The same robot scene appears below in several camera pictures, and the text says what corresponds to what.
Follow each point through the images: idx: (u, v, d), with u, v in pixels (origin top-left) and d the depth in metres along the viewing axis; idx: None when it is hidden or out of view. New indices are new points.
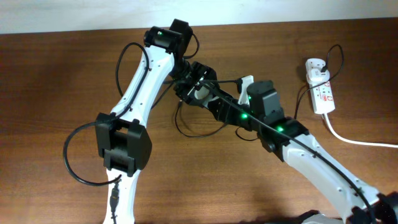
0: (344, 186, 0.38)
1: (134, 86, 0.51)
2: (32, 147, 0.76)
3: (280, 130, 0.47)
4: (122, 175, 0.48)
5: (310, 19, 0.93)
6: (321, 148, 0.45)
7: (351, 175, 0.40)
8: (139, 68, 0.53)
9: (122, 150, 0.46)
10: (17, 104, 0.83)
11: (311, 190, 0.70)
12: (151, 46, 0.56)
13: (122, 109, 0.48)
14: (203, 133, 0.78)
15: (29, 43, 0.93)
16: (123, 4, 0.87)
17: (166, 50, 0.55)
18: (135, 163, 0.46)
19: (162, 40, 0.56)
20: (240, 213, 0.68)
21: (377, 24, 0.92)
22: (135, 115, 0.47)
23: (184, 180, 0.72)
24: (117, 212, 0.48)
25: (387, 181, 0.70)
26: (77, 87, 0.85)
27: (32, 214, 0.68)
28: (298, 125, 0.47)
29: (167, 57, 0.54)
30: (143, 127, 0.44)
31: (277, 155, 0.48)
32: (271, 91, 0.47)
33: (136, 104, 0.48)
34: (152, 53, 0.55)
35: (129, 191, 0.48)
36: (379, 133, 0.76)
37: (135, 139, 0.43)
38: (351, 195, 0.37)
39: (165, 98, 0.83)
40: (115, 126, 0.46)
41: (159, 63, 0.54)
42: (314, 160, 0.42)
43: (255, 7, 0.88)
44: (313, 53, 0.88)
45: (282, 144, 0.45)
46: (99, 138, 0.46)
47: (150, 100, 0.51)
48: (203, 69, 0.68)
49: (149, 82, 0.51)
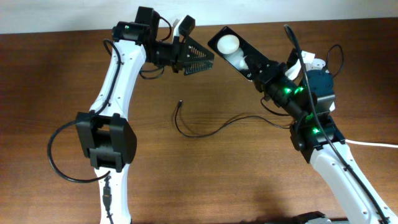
0: (370, 209, 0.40)
1: (109, 81, 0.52)
2: (30, 147, 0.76)
3: (315, 131, 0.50)
4: (111, 172, 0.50)
5: (309, 18, 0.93)
6: (354, 163, 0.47)
7: (382, 202, 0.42)
8: (112, 63, 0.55)
9: (107, 147, 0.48)
10: (15, 104, 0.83)
11: (312, 191, 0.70)
12: (120, 41, 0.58)
13: (100, 105, 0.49)
14: (203, 133, 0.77)
15: (27, 42, 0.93)
16: (124, 4, 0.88)
17: (135, 42, 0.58)
18: (122, 157, 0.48)
19: (131, 33, 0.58)
20: (240, 213, 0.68)
21: (377, 24, 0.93)
22: (115, 110, 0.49)
23: (184, 180, 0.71)
24: (112, 210, 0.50)
25: (388, 180, 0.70)
26: (76, 86, 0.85)
27: (30, 215, 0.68)
28: (336, 130, 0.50)
29: (137, 50, 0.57)
30: (125, 121, 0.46)
31: (304, 155, 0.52)
32: (331, 92, 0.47)
33: (114, 99, 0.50)
34: (122, 47, 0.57)
35: (120, 187, 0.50)
36: (380, 132, 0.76)
37: (119, 134, 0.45)
38: (375, 218, 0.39)
39: (165, 97, 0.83)
40: (97, 123, 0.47)
41: (130, 55, 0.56)
42: (344, 173, 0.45)
43: (254, 6, 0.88)
44: (312, 52, 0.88)
45: (313, 147, 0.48)
46: (81, 138, 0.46)
47: (127, 93, 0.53)
48: (180, 45, 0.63)
49: (124, 76, 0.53)
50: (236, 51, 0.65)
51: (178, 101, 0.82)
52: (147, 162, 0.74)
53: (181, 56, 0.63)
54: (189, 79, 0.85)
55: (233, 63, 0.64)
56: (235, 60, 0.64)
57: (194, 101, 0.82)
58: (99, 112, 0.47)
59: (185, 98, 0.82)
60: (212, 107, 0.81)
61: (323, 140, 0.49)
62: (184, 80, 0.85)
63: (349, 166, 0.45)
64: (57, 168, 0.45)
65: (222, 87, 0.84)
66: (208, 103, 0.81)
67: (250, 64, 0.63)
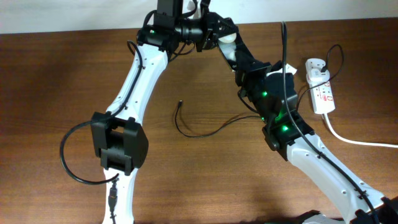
0: (349, 189, 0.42)
1: (128, 83, 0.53)
2: (30, 147, 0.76)
3: (285, 129, 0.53)
4: (120, 173, 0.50)
5: (310, 19, 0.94)
6: (326, 149, 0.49)
7: (357, 179, 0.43)
8: (133, 66, 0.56)
9: (118, 149, 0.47)
10: (15, 104, 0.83)
11: (312, 191, 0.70)
12: (144, 45, 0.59)
13: (117, 107, 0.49)
14: (203, 133, 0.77)
15: (27, 42, 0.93)
16: (124, 4, 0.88)
17: (158, 48, 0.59)
18: (133, 161, 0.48)
19: (155, 39, 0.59)
20: (240, 213, 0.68)
21: (377, 24, 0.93)
22: (130, 113, 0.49)
23: (184, 180, 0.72)
24: (115, 211, 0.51)
25: (388, 180, 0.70)
26: (76, 87, 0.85)
27: (29, 215, 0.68)
28: (303, 124, 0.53)
29: (160, 55, 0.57)
30: (140, 125, 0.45)
31: (282, 154, 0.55)
32: (293, 93, 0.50)
33: (131, 102, 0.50)
34: (145, 51, 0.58)
35: (126, 190, 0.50)
36: (380, 133, 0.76)
37: (132, 138, 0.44)
38: (356, 197, 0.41)
39: (165, 97, 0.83)
40: (111, 125, 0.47)
41: (153, 60, 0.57)
42: (319, 160, 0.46)
43: (254, 6, 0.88)
44: (313, 52, 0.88)
45: (286, 142, 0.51)
46: (94, 137, 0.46)
47: (143, 98, 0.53)
48: (211, 20, 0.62)
49: (143, 80, 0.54)
50: (230, 44, 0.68)
51: (178, 101, 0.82)
52: (147, 162, 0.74)
53: (216, 30, 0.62)
54: (189, 79, 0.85)
55: (224, 53, 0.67)
56: (226, 49, 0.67)
57: (194, 101, 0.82)
58: (115, 114, 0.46)
59: (186, 98, 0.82)
60: (212, 107, 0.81)
61: (294, 135, 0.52)
62: (185, 79, 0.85)
63: (323, 154, 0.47)
64: (68, 167, 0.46)
65: (222, 88, 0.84)
66: (208, 103, 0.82)
67: (238, 56, 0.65)
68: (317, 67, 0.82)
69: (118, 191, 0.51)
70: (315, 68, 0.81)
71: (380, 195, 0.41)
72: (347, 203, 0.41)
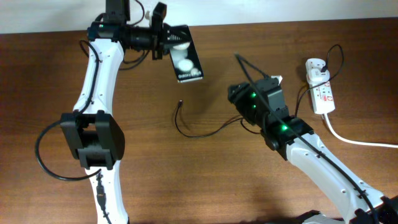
0: (348, 188, 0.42)
1: (89, 79, 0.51)
2: (30, 147, 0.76)
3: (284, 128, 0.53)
4: (102, 169, 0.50)
5: (310, 19, 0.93)
6: (326, 149, 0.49)
7: (357, 178, 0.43)
8: (89, 63, 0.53)
9: (96, 145, 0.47)
10: (14, 105, 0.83)
11: (312, 191, 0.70)
12: (96, 40, 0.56)
13: (83, 104, 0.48)
14: (203, 133, 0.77)
15: (26, 42, 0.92)
16: None
17: (111, 40, 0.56)
18: (112, 154, 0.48)
19: (106, 32, 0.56)
20: (240, 213, 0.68)
21: (377, 23, 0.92)
22: (99, 107, 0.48)
23: (183, 180, 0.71)
24: (107, 210, 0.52)
25: (388, 180, 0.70)
26: (77, 87, 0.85)
27: (28, 215, 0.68)
28: (302, 123, 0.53)
29: (114, 46, 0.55)
30: (109, 116, 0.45)
31: (280, 153, 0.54)
32: (278, 88, 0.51)
33: (96, 96, 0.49)
34: (99, 45, 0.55)
35: (113, 185, 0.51)
36: (380, 133, 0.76)
37: (104, 129, 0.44)
38: (355, 196, 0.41)
39: (165, 97, 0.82)
40: (82, 123, 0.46)
41: (108, 53, 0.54)
42: (318, 160, 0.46)
43: (254, 7, 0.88)
44: (313, 52, 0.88)
45: (285, 142, 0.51)
46: (68, 138, 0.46)
47: (108, 89, 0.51)
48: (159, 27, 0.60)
49: (103, 72, 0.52)
50: (181, 51, 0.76)
51: (178, 101, 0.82)
52: (146, 162, 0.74)
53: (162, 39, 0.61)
54: None
55: (176, 60, 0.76)
56: (176, 56, 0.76)
57: (194, 101, 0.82)
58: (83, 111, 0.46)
59: (185, 98, 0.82)
60: (212, 107, 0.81)
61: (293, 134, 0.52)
62: None
63: (322, 153, 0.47)
64: (48, 170, 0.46)
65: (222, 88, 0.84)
66: (208, 103, 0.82)
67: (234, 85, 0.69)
68: (317, 67, 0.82)
69: (105, 188, 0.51)
70: (315, 68, 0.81)
71: (380, 195, 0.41)
72: (346, 202, 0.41)
